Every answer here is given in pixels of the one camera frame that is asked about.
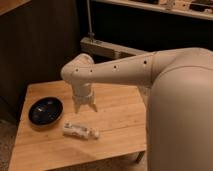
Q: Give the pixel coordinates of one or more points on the wooden cabinet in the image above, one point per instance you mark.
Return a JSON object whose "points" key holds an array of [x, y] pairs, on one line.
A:
{"points": [[36, 39]]}

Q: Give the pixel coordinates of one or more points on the white plastic bottle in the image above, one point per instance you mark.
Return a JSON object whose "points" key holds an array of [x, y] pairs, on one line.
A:
{"points": [[80, 131]]}

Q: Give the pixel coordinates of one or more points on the wooden shelf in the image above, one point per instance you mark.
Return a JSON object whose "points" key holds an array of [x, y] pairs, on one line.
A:
{"points": [[187, 8]]}

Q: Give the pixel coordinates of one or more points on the metal pole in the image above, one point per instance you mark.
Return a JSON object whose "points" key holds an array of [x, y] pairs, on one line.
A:
{"points": [[91, 34]]}

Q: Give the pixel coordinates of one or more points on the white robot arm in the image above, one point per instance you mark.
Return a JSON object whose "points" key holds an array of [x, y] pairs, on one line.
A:
{"points": [[179, 118]]}

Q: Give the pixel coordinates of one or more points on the wooden table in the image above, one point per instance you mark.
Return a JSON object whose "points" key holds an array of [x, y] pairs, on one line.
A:
{"points": [[120, 119]]}

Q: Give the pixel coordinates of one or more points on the black ceramic bowl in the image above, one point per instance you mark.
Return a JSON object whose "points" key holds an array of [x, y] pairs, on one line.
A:
{"points": [[45, 111]]}

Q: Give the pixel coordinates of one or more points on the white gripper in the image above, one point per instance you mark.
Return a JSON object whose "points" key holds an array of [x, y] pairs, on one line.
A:
{"points": [[83, 94]]}

